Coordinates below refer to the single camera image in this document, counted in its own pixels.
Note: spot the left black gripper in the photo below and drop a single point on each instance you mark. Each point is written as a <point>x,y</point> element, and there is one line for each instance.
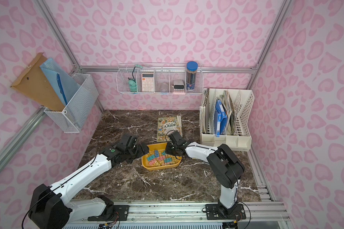
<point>136,149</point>

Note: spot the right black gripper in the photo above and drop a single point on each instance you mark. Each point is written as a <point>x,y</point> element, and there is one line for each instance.
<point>170,147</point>

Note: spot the yellow plastic storage tray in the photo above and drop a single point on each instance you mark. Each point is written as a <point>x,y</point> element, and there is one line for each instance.
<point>157,158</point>

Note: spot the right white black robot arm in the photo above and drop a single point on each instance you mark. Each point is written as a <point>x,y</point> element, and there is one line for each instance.
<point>226,166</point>

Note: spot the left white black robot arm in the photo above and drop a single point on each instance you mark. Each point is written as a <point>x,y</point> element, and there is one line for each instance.
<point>53,207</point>

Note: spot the illustrated children's history book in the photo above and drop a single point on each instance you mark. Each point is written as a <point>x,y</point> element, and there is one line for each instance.
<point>168,124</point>

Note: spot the blue file folder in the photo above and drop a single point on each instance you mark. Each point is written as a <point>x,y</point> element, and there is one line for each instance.
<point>220,119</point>

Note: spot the white plastic file organizer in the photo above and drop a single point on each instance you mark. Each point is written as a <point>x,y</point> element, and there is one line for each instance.
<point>243,102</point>

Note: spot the small digital clock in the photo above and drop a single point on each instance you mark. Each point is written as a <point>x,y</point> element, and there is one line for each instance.
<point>178,87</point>

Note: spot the clear glass cup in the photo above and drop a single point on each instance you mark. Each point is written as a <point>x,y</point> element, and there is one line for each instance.
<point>164,88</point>

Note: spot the papers in file organizer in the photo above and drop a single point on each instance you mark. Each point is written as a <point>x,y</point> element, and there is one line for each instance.
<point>207,110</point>

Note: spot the white desk calculator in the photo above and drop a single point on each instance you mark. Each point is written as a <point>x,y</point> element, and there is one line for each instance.
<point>147,82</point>

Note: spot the blue lid pencil tube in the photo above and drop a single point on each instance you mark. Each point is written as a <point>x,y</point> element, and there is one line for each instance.
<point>191,71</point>

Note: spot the light blue document folder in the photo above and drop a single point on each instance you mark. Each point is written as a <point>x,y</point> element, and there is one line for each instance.
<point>62,83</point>

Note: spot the blue pen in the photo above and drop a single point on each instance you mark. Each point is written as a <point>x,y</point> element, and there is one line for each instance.
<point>61,88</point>

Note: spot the brown kraft envelope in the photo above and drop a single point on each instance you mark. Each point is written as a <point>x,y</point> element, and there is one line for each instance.
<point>33,84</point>

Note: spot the white mesh wall basket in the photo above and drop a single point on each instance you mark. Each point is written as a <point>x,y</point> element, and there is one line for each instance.
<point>72,118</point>

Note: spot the white wire wall shelf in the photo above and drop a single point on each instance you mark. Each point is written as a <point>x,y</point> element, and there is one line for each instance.
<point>165,73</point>

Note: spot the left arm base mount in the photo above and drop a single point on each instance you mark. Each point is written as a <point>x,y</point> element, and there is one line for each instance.
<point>111,211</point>

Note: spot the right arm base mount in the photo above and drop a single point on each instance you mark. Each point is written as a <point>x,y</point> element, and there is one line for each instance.
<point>219,212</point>

